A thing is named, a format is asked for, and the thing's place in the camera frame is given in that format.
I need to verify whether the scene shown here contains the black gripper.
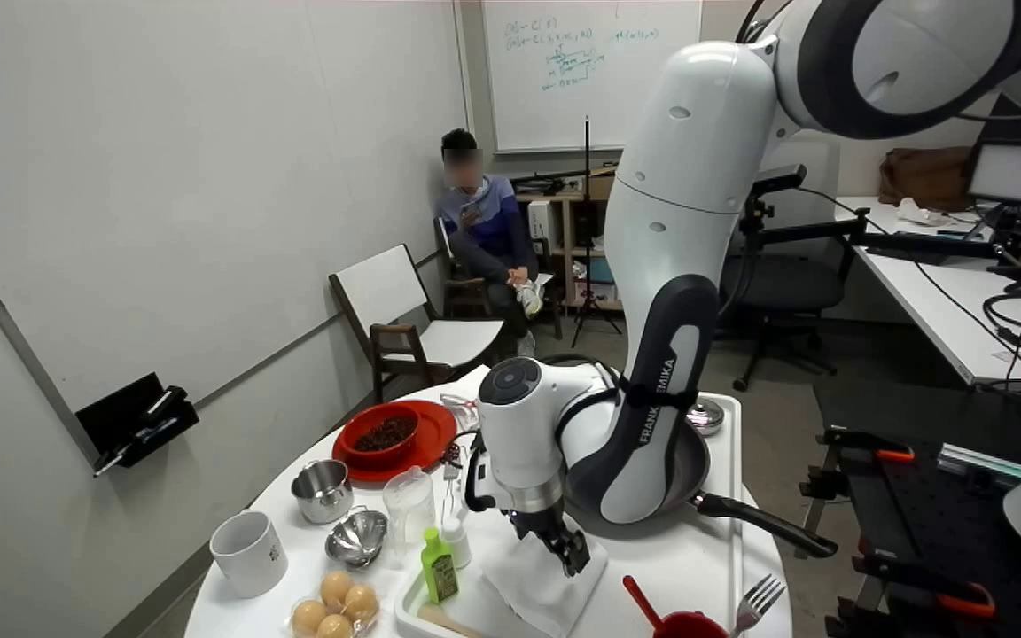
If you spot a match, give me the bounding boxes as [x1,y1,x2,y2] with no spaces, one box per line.
[505,500,594,583]

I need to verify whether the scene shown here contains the white towel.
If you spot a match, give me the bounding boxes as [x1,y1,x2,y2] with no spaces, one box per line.
[478,525,613,638]

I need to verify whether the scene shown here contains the green squeeze bottle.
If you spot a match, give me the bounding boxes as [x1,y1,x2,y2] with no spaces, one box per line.
[419,530,465,609]

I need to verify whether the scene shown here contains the red measuring cup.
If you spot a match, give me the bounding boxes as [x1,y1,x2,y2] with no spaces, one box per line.
[619,571,735,638]

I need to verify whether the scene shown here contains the wooden utensil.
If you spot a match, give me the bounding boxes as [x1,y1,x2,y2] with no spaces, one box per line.
[416,604,481,638]

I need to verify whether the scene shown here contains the clear plastic cup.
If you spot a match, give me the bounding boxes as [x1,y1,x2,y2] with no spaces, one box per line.
[379,469,436,546]

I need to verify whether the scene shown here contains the red bowl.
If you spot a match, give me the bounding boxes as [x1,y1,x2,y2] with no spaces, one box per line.
[329,396,459,488]
[333,406,426,469]

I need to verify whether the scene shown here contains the white red striped cloth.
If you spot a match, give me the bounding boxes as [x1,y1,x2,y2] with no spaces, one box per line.
[436,381,490,433]

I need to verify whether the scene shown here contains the silver fork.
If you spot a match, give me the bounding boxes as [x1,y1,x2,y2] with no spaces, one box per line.
[730,571,787,638]

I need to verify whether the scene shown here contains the steel pot lid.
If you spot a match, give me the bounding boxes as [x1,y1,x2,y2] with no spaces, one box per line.
[684,396,730,439]

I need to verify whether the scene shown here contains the shallow steel bowl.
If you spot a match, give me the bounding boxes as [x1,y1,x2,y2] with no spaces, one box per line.
[322,507,393,571]

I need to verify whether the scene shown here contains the dark brown beans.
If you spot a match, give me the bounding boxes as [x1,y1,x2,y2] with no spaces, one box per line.
[353,420,419,453]

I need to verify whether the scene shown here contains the tall steel cup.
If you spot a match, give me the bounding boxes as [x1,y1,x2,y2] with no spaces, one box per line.
[286,457,353,530]

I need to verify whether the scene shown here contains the black tripod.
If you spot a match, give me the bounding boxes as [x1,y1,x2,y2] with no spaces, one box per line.
[566,115,628,350]

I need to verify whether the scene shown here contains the white mug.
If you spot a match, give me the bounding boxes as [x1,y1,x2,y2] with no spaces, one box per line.
[206,507,291,599]

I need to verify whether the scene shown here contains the white wooden folding chair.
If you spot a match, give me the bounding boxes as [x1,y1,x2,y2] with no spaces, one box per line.
[329,243,509,406]

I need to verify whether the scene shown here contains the wooden storage shelf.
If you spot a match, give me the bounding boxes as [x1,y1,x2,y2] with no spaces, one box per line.
[512,162,625,324]

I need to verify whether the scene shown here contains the black orange bar clamp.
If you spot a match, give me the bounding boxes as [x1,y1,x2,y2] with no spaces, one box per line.
[820,421,920,473]
[852,546,1000,624]

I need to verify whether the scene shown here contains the seated person in blue sweater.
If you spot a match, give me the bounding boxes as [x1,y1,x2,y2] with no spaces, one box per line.
[432,129,561,377]

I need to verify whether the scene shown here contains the black office chair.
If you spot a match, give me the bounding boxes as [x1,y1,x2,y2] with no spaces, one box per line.
[717,162,860,393]

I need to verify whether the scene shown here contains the black perforated mounting table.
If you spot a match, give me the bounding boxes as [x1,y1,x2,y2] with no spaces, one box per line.
[809,377,1021,638]

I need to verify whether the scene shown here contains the white teal flat tool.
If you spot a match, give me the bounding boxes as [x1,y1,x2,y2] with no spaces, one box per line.
[937,439,1021,486]

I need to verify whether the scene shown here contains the white desk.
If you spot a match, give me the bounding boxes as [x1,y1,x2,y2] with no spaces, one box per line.
[835,193,1021,393]

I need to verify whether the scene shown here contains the black marker tray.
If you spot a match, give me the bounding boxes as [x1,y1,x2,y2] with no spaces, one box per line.
[70,368,202,482]

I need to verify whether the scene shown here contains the brown cardboard box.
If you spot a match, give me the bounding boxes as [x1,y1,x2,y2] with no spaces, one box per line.
[874,143,978,213]

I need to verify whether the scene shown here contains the dark frying pan black handle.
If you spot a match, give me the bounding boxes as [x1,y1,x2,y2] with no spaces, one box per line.
[556,413,841,559]

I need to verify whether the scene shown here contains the wall whiteboard with writing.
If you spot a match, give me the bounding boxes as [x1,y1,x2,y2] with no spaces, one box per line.
[478,0,704,155]

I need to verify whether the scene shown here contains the large blank wall whiteboard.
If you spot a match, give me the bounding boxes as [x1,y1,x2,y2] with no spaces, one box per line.
[0,0,468,473]

